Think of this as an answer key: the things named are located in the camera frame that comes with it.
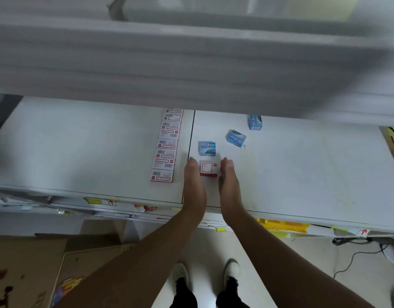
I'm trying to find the person's right hand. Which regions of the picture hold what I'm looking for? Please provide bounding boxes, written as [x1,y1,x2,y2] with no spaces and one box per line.
[218,157,246,222]

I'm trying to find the person's left hand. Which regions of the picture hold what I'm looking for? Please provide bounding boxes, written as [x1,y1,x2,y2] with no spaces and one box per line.
[183,157,207,216]

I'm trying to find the person's left forearm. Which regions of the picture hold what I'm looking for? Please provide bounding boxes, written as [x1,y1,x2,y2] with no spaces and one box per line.
[56,207,206,308]

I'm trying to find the person's right forearm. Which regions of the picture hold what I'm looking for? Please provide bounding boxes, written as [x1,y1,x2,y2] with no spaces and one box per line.
[221,208,375,308]

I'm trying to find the small red white box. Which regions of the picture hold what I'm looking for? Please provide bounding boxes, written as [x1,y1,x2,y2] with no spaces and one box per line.
[200,160,218,178]

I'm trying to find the row of red white packets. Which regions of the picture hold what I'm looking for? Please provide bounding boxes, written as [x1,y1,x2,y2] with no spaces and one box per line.
[150,108,184,183]

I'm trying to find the yellow orange packet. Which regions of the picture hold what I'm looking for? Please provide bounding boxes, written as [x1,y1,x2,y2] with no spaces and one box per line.
[255,218,310,233]

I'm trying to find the yellow shelf label red arrow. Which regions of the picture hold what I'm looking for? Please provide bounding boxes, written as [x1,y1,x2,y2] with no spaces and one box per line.
[84,197,117,207]

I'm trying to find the white right shoe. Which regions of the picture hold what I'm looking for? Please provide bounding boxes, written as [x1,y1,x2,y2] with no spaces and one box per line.
[223,259,241,286]

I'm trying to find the white shoe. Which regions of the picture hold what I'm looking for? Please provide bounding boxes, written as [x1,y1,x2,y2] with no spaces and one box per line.
[223,259,241,286]
[170,262,190,286]

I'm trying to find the white left shoe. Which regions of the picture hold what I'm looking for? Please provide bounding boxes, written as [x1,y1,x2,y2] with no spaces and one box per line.
[170,262,190,286]

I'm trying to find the white shelf board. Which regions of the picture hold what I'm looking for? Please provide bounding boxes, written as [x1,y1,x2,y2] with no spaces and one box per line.
[0,0,394,126]

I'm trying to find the black trousers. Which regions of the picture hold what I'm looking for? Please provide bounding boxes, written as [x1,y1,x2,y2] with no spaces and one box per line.
[172,275,250,308]

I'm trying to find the yellow black carton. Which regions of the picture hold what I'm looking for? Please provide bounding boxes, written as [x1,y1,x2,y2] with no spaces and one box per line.
[379,126,394,165]

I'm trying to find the colourful printed packet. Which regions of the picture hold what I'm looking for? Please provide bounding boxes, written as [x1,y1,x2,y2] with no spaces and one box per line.
[50,276,84,308]

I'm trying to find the brown cardboard box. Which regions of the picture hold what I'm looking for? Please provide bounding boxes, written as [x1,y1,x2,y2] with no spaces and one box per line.
[0,233,135,308]

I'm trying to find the black cable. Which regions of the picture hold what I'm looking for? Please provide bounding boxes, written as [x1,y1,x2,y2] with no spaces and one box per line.
[332,237,391,280]

